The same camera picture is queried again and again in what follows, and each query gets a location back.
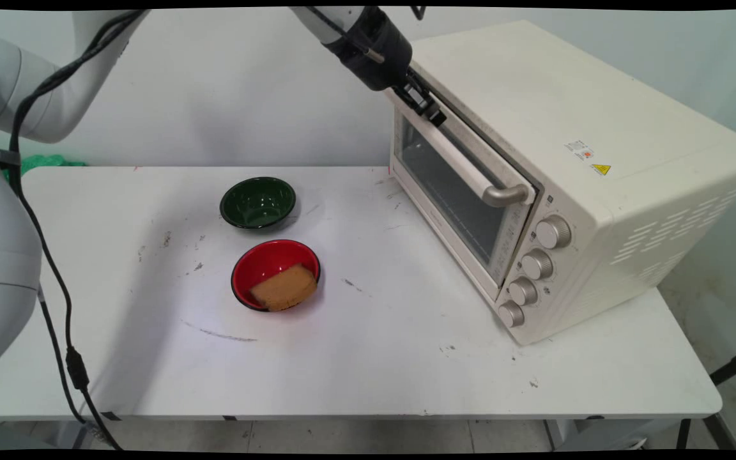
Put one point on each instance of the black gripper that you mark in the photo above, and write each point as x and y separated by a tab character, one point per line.
374	51

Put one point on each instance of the dark green bowl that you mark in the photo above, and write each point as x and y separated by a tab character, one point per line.
258	203

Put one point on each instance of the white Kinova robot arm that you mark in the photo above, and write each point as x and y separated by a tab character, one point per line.
4	255

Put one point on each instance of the white label sticker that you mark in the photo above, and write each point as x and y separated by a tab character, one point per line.
579	150

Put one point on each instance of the cream toaster oven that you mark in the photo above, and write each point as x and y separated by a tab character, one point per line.
598	96

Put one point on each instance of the largest silver oven knob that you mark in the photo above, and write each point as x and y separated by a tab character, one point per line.
554	231

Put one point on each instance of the yellow warning sticker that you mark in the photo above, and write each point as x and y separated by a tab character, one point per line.
602	169

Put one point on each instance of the red bowl with black rim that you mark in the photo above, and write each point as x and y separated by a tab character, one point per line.
266	262

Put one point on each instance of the yellow sponge piece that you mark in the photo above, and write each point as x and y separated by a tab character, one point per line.
285	289

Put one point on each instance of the green plastic sheet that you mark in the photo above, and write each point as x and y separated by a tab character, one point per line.
48	161

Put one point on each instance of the black tripod leg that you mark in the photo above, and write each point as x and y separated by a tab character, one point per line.
735	365

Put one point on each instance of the black table leg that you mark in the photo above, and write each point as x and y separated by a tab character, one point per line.
720	433
682	434

